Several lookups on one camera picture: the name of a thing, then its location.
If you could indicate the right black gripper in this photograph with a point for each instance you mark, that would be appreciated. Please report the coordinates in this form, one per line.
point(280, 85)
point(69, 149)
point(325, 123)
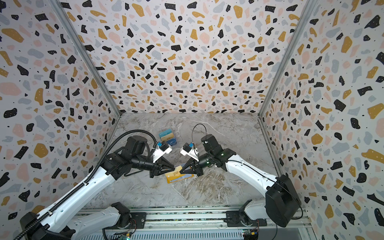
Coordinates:
point(195, 165)

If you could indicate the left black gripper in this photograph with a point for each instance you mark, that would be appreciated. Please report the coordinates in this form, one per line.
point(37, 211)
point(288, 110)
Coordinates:
point(161, 162)

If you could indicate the yellow card holder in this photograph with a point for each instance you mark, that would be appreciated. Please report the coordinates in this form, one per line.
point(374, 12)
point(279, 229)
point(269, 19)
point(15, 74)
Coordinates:
point(182, 177)

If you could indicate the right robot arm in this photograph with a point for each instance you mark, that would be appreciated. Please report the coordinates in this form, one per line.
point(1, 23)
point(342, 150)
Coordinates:
point(281, 199)

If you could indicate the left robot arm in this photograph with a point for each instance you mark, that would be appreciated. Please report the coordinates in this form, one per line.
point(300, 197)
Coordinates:
point(57, 222)

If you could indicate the white ventilation grille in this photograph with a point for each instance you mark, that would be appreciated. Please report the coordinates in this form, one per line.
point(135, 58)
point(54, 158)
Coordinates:
point(182, 235)

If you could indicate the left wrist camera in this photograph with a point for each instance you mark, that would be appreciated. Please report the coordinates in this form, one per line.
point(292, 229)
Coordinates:
point(161, 149)

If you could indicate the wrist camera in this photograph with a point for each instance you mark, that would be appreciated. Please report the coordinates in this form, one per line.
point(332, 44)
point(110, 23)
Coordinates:
point(161, 149)
point(190, 150)

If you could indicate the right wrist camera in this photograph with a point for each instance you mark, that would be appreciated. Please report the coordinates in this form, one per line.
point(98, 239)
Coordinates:
point(190, 150)

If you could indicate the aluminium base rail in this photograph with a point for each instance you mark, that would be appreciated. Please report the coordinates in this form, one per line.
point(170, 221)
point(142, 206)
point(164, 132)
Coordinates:
point(211, 218)

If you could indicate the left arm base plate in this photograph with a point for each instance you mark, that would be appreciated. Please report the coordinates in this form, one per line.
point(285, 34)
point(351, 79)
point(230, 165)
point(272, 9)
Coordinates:
point(132, 221)

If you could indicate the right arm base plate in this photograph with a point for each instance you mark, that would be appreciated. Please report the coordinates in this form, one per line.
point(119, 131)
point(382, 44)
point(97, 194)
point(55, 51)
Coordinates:
point(240, 219)

